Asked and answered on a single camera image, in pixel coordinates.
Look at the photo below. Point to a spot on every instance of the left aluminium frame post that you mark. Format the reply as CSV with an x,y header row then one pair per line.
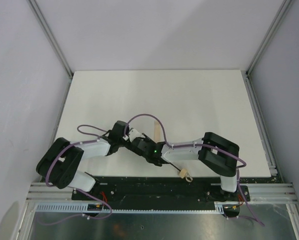
x,y
50,36

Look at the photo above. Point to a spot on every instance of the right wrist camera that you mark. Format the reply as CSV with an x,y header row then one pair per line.
x,y
131,135

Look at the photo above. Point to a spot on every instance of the beige folding umbrella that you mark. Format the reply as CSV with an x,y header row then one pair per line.
x,y
182,173

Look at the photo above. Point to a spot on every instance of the right aluminium frame post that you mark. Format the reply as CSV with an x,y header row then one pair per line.
x,y
272,30

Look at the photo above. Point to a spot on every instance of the aluminium frame post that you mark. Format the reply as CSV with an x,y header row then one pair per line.
x,y
272,30
50,36

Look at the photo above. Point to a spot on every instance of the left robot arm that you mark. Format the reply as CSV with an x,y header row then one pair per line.
x,y
59,166

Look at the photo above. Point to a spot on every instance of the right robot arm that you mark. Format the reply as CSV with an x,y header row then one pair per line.
x,y
217,153

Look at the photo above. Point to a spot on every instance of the white slotted cable duct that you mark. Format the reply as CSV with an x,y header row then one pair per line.
x,y
93,208

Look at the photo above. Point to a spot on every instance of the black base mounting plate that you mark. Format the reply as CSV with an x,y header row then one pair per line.
x,y
161,192

